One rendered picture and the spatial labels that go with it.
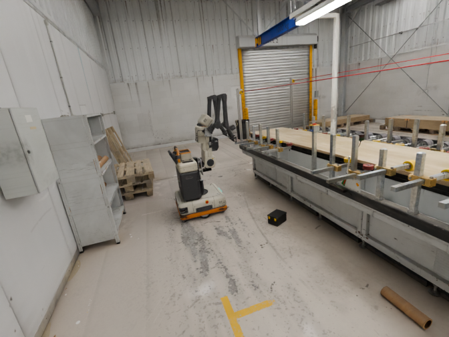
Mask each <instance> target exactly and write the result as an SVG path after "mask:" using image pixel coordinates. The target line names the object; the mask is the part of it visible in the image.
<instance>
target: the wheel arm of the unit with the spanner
mask: <svg viewBox="0 0 449 337"><path fill-rule="evenodd" d="M356 176H357V174H356V173H351V174H348V175H342V176H339V177H333V178H330V179H326V183H328V184H329V183H335V182H338V181H343V180H346V179H352V178H355V177H356Z"/></svg>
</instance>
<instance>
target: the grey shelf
mask: <svg viewBox="0 0 449 337"><path fill-rule="evenodd" d="M98 115H99V116H98ZM99 118H100V119H99ZM41 123H42V125H43V129H44V131H45V135H46V138H47V141H48V144H49V147H50V150H51V153H52V156H53V159H54V163H55V165H56V169H57V172H58V175H59V178H58V180H56V181H57V185H58V187H59V191H60V193H61V197H62V199H63V203H64V205H65V209H66V212H67V216H68V218H69V222H70V224H71V228H72V230H73V234H74V236H75V239H76V242H77V245H78V248H79V251H80V253H83V252H84V250H83V249H82V247H83V246H87V245H91V244H95V243H99V242H103V241H108V240H111V239H116V244H120V239H119V236H118V228H119V225H120V223H121V220H122V214H126V211H125V208H124V203H123V200H122V195H121V192H120V187H119V183H118V179H117V176H116V171H115V168H114V163H113V159H112V155H111V152H110V147H109V144H108V138H107V134H106V130H105V127H104V122H103V119H102V113H93V114H82V115H75V116H66V117H58V118H47V119H41ZM100 123H101V124H100ZM101 125H102V127H101ZM102 131H103V132H102ZM103 133H104V134H103ZM104 139H105V140H104ZM105 141H106V143H105ZM106 147H107V148H106ZM107 149H108V150H107ZM108 155H109V156H108ZM98 156H101V157H103V156H108V158H109V157H110V158H109V159H108V161H107V162H106V163H105V164H104V165H103V167H102V168H100V164H99V161H98ZM94 163H95V164H94ZM95 166H96V167H95ZM96 170H97V172H96ZM112 171H113V172H112ZM114 179H115V180H114ZM104 182H105V183H106V186H105V183H104ZM100 185H101V186H100ZM101 188H102V189H101ZM102 192H103V194H102ZM118 195H119V196H118ZM120 202H121V204H120ZM121 205H122V206H121ZM70 211H71V212H70ZM114 237H115V238H114Z"/></svg>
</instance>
